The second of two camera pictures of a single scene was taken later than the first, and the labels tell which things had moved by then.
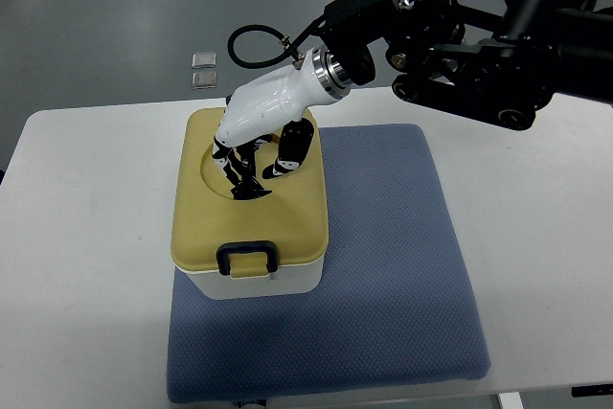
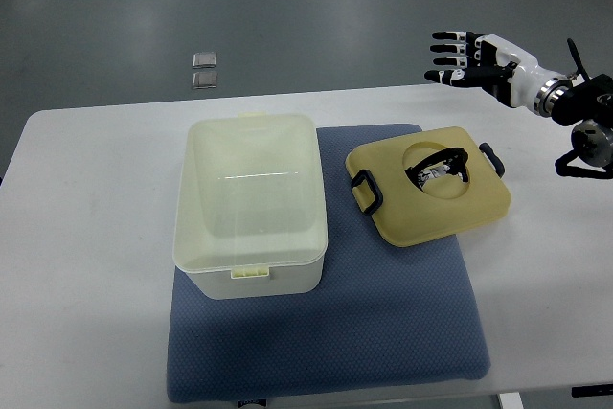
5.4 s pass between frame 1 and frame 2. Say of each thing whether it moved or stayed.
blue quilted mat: stayed
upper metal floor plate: stayed
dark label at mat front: stayed
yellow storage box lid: moved
